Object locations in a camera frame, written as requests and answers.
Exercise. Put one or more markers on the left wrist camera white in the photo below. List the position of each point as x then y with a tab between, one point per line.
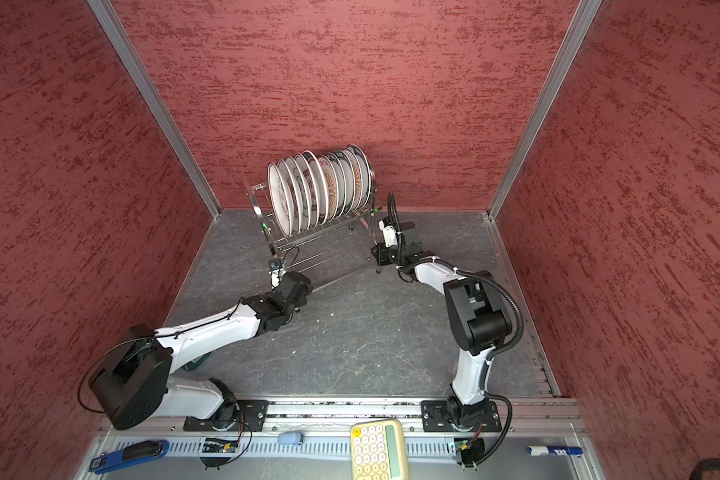
275	272

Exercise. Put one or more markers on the left corner aluminium post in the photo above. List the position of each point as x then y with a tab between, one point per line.
114	30

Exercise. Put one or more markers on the blue black tool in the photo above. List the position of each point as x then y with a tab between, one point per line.
130	456

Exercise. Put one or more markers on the front white plate red pattern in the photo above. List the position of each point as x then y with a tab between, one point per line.
281	199

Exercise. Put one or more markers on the aluminium rail frame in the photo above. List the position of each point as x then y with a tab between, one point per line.
326	423

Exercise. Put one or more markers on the white plate in rack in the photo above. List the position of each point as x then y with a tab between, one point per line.
316	181

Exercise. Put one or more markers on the right small circuit board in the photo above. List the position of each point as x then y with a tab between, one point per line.
468	452

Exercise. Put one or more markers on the right corner aluminium post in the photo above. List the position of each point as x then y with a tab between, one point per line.
578	28

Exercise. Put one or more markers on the green rimmed plate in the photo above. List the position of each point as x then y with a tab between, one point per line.
365	173

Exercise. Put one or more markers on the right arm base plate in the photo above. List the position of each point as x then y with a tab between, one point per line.
452	416

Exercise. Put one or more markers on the small circuit board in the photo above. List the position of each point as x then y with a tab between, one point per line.
216	446
468	452

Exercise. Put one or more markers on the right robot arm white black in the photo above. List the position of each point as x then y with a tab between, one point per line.
485	320

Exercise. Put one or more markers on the left small circuit board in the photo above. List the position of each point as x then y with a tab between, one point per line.
216	446

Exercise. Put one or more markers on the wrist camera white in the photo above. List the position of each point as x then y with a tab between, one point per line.
388	231
275	272

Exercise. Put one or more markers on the corner aluminium post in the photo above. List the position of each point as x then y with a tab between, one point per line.
578	28
114	30

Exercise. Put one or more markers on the light blue eraser block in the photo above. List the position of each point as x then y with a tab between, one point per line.
293	438

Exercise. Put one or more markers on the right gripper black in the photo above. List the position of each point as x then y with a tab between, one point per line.
380	257

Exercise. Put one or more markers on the stainless steel dish rack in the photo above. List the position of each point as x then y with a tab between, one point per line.
325	254

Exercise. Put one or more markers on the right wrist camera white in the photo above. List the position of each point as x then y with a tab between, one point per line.
388	231

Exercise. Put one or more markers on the yellow calculator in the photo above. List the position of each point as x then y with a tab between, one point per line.
378	451

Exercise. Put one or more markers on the blue white marker pen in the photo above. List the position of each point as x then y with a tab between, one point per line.
554	451

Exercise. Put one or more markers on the orange patterned white plate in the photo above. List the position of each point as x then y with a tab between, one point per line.
353	178

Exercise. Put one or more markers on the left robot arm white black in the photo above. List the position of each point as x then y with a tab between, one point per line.
135	381

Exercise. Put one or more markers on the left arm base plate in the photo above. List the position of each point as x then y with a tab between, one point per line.
245	414

